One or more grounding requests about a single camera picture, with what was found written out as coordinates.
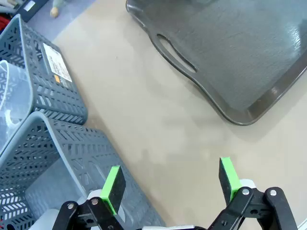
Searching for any grey basket with white label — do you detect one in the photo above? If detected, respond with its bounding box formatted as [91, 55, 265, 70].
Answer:
[0, 13, 88, 125]

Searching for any dark brown plastic tray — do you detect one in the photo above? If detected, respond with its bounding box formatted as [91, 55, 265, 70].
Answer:
[126, 0, 307, 127]

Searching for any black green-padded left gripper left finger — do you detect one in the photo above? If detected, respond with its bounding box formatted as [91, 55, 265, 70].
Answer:
[51, 165, 127, 230]

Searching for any dark grey storage bin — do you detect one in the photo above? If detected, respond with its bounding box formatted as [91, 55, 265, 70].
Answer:
[16, 0, 50, 23]

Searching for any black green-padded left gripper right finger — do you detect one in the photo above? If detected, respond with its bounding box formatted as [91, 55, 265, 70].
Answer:
[207, 157, 298, 230]

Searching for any clear plastic measuring cup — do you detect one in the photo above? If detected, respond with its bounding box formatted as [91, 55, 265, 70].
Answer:
[0, 59, 34, 150]

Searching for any grey perforated plastic basket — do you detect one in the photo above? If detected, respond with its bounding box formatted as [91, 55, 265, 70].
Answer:
[0, 111, 166, 230]

